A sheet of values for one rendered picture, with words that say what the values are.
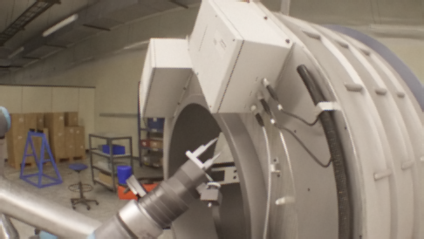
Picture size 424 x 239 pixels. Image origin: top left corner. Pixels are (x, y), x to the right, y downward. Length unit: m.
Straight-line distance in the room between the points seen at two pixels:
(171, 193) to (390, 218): 0.43
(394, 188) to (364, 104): 0.18
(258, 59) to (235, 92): 0.09
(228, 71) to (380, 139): 0.33
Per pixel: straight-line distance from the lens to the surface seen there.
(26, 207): 0.65
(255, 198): 0.63
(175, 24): 7.78
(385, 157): 0.53
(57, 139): 7.76
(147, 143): 7.16
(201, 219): 1.42
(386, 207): 0.53
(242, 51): 0.52
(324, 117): 0.45
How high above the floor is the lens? 1.53
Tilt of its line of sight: 2 degrees down
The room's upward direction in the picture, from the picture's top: 1 degrees clockwise
